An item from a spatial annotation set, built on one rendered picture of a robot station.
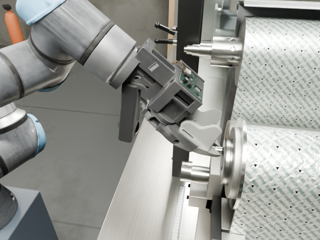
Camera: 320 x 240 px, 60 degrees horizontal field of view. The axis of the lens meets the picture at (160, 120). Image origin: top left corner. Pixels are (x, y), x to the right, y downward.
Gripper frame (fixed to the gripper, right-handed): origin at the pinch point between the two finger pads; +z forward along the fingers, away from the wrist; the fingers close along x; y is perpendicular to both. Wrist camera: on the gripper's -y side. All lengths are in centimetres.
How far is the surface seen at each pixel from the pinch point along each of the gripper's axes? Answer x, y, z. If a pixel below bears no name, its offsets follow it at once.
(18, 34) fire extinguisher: 287, -228, -134
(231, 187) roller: -7.8, 2.0, 2.6
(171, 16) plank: 292, -76, 2
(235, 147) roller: -4.6, 5.8, -0.6
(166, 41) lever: 26.4, -0.9, -14.5
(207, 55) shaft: 21.4, 4.7, -6.4
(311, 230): -8.4, 5.2, 16.5
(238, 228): -8.4, -3.2, 10.0
